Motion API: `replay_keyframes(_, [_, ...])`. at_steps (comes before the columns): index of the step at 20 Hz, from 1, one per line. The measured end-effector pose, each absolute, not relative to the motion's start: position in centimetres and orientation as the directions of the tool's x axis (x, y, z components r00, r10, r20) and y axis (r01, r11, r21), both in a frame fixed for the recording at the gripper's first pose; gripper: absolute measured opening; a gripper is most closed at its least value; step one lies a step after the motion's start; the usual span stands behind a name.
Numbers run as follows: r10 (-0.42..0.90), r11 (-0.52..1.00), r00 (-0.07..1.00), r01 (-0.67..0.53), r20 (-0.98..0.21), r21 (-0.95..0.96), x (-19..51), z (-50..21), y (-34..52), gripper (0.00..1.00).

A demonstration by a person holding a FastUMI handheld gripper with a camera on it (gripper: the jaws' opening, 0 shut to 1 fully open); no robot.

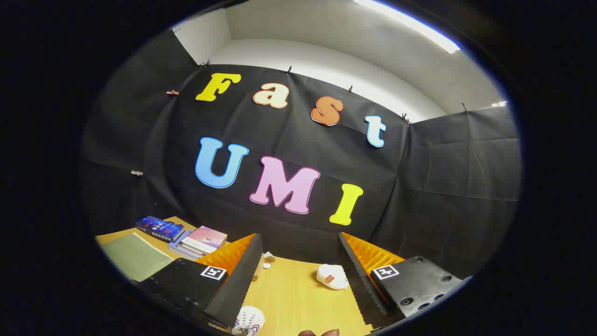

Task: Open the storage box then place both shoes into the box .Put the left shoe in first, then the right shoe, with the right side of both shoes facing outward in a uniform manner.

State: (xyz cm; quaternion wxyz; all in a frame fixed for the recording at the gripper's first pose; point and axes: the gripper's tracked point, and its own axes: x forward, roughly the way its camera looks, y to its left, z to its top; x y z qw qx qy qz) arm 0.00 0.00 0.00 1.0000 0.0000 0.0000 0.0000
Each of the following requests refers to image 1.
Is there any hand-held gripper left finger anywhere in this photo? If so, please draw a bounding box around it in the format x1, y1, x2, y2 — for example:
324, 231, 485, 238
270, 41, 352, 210
140, 233, 263, 329

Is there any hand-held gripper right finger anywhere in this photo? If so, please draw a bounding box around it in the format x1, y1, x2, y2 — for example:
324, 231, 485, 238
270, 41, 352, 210
338, 232, 472, 327

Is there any white canvas shoe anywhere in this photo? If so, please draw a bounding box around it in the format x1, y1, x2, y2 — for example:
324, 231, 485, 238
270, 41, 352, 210
232, 306, 265, 336

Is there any white soft pouch red label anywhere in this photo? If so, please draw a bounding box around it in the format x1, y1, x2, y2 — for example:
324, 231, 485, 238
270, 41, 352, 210
316, 264, 349, 291

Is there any brown plush toy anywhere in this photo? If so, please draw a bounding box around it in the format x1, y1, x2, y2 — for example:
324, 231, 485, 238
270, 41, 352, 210
252, 251, 277, 281

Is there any pink cover book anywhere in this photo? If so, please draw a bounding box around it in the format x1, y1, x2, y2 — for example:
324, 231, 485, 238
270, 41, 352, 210
181, 226, 228, 254

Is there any white book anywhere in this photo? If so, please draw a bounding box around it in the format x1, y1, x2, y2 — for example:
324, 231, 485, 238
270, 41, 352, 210
175, 238, 220, 257

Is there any pale blue book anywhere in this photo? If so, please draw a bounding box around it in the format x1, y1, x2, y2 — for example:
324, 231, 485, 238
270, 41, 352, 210
167, 230, 202, 260

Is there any dark blue book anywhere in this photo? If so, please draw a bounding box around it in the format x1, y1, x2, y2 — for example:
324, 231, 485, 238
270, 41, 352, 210
135, 216, 185, 243

